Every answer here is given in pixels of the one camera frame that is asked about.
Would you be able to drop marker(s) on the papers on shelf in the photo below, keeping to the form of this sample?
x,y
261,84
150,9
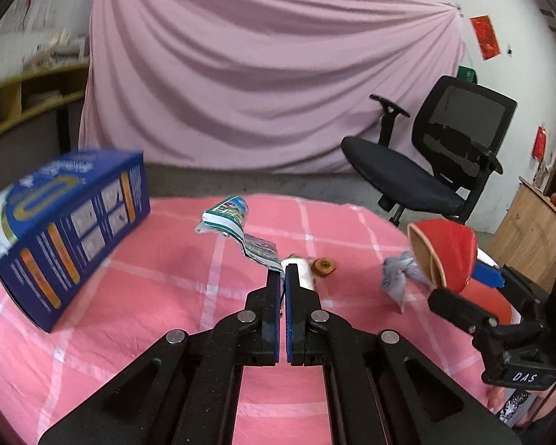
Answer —
x,y
44,98

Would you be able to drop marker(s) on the coral plastic bin white rim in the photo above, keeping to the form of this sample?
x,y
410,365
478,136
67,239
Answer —
x,y
489,303

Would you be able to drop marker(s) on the person's right hand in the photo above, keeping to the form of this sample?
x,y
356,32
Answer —
x,y
496,398

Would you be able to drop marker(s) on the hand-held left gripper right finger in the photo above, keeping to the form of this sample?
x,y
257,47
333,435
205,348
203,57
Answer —
x,y
294,324

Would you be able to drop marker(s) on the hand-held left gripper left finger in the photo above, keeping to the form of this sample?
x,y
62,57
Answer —
x,y
272,315

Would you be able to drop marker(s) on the stack of books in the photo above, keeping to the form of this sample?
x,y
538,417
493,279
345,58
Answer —
x,y
58,51

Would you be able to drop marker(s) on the black mesh office chair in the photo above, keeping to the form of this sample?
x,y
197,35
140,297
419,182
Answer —
x,y
407,176

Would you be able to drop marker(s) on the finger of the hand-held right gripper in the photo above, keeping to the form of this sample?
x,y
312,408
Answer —
x,y
463,310
489,277

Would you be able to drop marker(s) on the paper wall calendar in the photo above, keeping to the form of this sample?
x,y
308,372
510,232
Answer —
x,y
41,4

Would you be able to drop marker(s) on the grey plastic bag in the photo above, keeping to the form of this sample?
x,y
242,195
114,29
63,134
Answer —
x,y
396,282

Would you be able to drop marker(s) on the green printed packet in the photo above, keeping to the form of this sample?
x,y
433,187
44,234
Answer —
x,y
229,213

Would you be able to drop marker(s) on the white paper roll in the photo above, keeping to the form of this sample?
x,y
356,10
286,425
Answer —
x,y
301,274

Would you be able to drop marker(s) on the brown food scrap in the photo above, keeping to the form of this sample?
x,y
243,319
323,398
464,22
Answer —
x,y
323,267

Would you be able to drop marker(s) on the red paper cup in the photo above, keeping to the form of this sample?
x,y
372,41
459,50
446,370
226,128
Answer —
x,y
449,245

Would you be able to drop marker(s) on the green plastic basket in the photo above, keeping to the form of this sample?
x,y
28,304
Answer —
x,y
467,75

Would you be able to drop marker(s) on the curved wooden shelf desk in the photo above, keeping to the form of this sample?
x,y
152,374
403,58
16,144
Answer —
x,y
9,97

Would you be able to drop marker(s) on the wooden cabinet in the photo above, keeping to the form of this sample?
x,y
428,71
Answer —
x,y
523,227

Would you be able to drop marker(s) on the pink hanging sheet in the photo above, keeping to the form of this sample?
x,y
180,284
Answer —
x,y
259,79

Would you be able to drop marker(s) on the blue cardboard box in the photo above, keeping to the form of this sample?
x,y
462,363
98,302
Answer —
x,y
60,236

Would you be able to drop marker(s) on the red paper wall poster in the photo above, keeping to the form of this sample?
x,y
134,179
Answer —
x,y
485,37

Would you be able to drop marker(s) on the red hanging ornament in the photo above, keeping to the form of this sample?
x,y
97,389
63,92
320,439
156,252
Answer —
x,y
540,141

